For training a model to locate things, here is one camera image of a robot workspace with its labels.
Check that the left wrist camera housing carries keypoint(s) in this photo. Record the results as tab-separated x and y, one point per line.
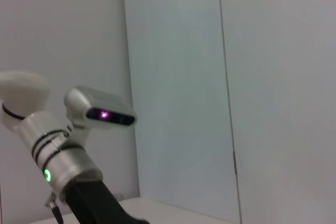
105	108

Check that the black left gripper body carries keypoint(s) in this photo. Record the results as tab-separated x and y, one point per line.
97	203

